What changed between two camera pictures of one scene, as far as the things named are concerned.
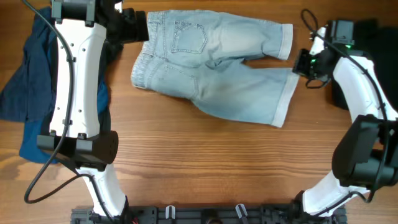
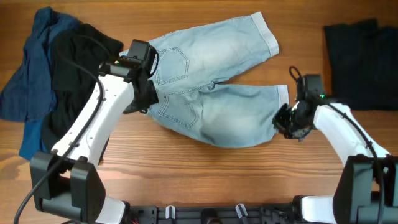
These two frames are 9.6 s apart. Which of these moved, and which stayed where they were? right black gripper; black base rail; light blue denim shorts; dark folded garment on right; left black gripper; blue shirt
Moved: right black gripper; left black gripper; light blue denim shorts
Stayed: black base rail; dark folded garment on right; blue shirt
